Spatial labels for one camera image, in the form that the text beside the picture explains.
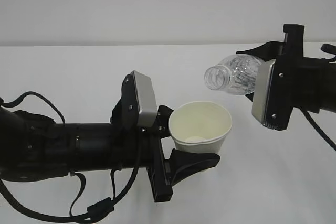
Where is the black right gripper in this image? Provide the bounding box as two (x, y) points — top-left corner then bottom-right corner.
(236, 24), (321, 131)

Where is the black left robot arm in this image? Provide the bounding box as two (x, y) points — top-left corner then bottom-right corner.
(1, 73), (220, 202)

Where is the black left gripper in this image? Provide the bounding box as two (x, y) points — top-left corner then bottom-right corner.
(138, 105), (221, 203)

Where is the white paper cup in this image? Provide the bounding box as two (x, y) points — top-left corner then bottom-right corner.
(168, 101), (233, 154)

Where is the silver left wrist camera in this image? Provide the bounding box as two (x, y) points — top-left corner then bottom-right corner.
(131, 70), (158, 128)

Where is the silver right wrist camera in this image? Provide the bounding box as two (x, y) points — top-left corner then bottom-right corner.
(251, 60), (276, 130)

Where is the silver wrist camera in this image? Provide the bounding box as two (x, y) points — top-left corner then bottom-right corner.
(131, 70), (158, 128)
(251, 60), (276, 130)

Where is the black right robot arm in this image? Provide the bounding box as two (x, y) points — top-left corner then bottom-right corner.
(242, 24), (335, 131)

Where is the clear water bottle green label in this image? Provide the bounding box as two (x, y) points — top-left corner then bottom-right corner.
(204, 54), (265, 95)

